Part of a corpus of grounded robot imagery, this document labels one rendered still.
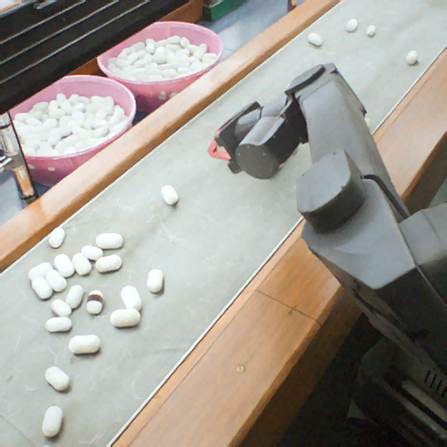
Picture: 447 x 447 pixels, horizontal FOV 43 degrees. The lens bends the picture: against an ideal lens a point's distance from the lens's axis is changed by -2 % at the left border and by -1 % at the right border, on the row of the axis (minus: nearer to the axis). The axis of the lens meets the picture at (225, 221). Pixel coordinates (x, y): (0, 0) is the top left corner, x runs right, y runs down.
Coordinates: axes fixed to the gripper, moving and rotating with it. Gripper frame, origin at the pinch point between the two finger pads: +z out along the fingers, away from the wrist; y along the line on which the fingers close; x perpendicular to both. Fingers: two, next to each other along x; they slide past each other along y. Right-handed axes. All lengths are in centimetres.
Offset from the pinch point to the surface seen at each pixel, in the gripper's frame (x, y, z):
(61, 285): 0.6, 30.8, 4.9
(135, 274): 5.8, 23.0, 1.2
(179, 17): -24, -49, 39
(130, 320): 8.1, 30.1, -4.1
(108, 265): 2.6, 24.7, 2.6
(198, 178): 2.7, 1.7, 4.9
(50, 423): 9.0, 45.6, -5.8
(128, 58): -21.3, -22.8, 32.9
